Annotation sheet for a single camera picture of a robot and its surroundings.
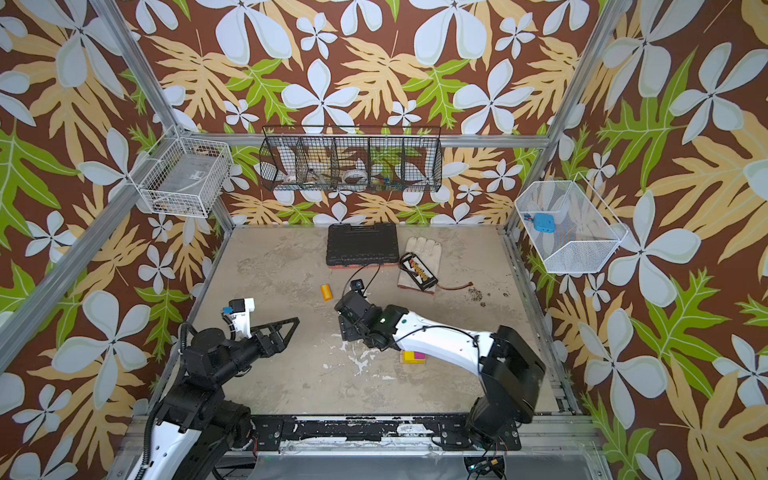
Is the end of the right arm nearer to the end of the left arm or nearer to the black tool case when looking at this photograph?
the end of the left arm

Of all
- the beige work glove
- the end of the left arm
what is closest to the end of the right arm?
the end of the left arm

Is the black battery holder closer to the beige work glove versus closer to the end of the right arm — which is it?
the beige work glove

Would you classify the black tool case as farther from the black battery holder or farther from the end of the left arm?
the end of the left arm

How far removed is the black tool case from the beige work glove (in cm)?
5

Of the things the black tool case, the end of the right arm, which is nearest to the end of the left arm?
the end of the right arm

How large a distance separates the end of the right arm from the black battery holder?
40cm

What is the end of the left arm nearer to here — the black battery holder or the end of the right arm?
the end of the right arm

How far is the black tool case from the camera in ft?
3.49

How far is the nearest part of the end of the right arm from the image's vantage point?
0.57m

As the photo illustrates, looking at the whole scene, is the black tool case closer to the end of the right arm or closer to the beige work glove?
the beige work glove

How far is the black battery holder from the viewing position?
1034 millimetres

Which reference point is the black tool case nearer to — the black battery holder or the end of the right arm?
the black battery holder

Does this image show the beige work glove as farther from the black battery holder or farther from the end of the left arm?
the end of the left arm

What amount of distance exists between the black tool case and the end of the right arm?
0.41 m
